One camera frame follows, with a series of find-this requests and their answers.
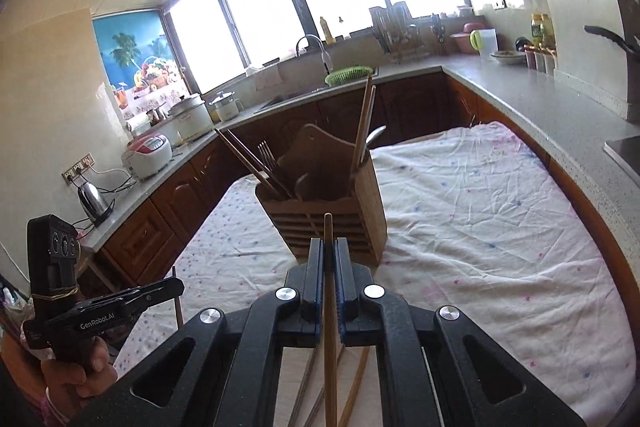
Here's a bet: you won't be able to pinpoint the wooden lower cabinets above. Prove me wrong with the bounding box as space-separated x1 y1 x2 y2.
97 72 640 288

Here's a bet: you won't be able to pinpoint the wooden utensil holder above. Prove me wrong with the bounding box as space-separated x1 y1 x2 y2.
254 123 388 265

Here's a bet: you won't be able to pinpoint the person's left hand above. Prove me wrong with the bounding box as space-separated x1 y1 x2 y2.
40 336 118 425

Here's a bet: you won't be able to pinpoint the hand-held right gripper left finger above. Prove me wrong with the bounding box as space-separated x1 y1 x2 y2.
70 237 326 427

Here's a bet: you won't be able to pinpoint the pink plastic basin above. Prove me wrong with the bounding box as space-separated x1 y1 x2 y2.
450 23 487 55

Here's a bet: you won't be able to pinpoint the paper towel roll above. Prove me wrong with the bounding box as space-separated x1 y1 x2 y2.
125 114 153 138

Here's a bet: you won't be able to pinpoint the dish drying rack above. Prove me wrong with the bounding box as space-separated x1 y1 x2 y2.
369 2 431 64

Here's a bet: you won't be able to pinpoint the wall socket strip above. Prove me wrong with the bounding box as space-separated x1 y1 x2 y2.
61 153 97 184

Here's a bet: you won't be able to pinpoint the clear pitcher green lid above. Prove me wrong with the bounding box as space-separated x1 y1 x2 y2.
469 28 499 60

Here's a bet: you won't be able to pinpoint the metal spoon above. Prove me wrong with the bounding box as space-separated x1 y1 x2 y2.
356 125 388 168

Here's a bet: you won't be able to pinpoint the kitchen sink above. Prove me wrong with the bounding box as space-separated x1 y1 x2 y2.
252 79 381 115

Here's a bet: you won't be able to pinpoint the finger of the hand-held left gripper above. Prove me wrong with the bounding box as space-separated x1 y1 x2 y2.
120 276 186 310

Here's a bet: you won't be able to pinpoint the white pink rice cooker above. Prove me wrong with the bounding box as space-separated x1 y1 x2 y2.
122 133 173 180

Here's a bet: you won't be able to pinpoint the grey stone countertop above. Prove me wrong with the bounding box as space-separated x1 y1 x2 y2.
77 27 640 253

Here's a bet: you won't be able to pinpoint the steel electric kettle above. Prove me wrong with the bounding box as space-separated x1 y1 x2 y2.
77 182 116 228

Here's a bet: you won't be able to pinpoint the patterned wooden chopstick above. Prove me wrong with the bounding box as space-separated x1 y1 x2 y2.
214 128 283 201

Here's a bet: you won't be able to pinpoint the small white pot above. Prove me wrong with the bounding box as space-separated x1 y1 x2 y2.
209 91 246 122

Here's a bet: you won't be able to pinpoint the green colander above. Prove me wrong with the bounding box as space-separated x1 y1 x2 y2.
324 65 375 86

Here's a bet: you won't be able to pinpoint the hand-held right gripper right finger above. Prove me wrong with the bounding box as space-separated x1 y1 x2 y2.
336 237 587 427

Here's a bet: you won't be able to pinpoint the metal fork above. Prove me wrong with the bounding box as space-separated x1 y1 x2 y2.
256 141 282 182

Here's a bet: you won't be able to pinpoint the white dotted tablecloth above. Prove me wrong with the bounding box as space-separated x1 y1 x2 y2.
112 122 638 427

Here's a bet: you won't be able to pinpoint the white slow cooker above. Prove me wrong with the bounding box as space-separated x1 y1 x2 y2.
167 93 215 142

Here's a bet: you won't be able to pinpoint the steel kitchen faucet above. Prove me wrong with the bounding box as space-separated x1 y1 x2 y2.
295 34 333 78

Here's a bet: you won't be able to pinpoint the black wok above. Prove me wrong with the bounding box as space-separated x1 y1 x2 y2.
584 25 640 55

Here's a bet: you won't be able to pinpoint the tropical fruit wall poster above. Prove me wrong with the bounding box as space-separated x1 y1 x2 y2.
91 8 188 120

